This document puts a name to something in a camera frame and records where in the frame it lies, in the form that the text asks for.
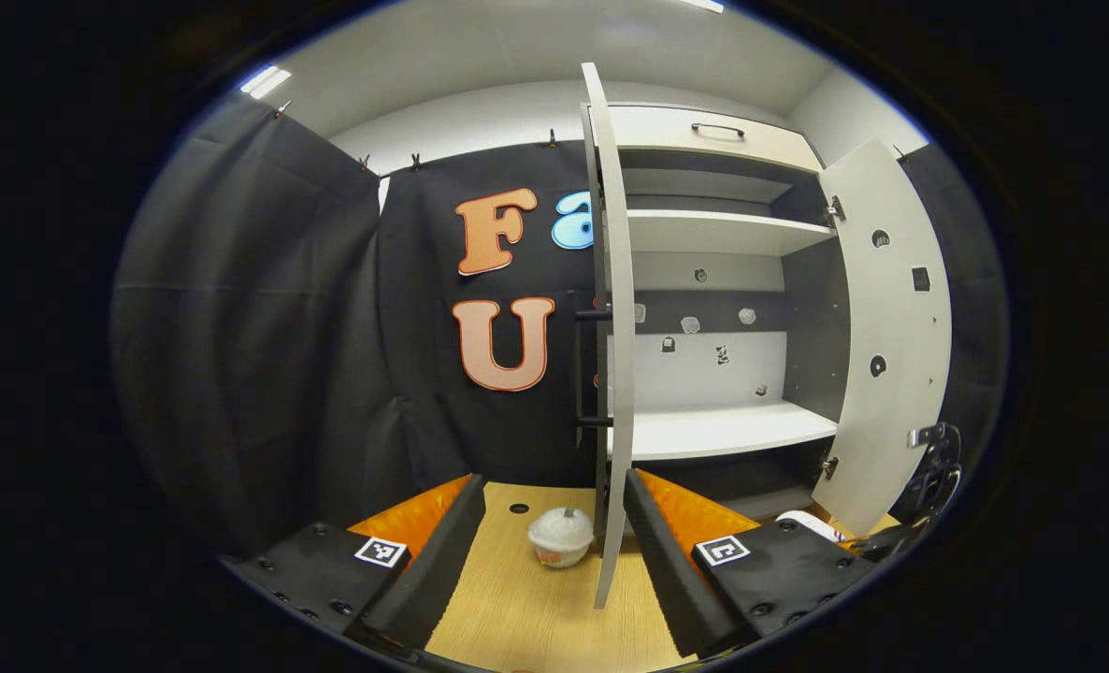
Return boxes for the white shoe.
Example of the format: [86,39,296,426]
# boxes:
[776,509,847,545]

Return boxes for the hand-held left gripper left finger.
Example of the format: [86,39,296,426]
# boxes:
[221,473,488,653]

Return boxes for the white cabinet door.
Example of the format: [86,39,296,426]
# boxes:
[812,137,954,537]
[581,62,638,610]

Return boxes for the black door handle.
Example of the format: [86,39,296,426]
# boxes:
[573,307,614,429]

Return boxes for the white lidded bowl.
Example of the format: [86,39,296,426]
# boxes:
[527,507,596,569]

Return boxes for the white shoe cabinet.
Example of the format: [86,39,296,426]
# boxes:
[584,101,855,524]

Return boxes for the cream cabinet drawer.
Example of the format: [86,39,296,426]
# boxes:
[601,103,825,176]

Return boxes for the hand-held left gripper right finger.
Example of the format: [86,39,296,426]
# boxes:
[623,467,880,658]

